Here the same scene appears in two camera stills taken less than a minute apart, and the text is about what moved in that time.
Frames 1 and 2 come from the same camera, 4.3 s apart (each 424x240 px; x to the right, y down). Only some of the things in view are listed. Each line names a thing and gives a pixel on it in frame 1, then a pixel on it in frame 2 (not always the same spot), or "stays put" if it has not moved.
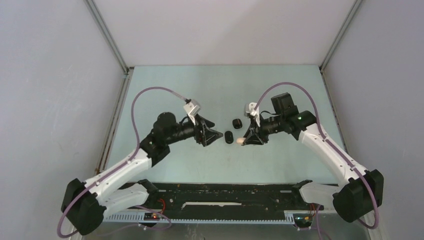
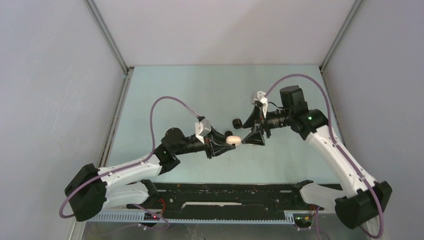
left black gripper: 209,135 → 216,150
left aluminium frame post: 104,31 stays put
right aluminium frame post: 353,9 stays put
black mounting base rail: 226,197 stays put
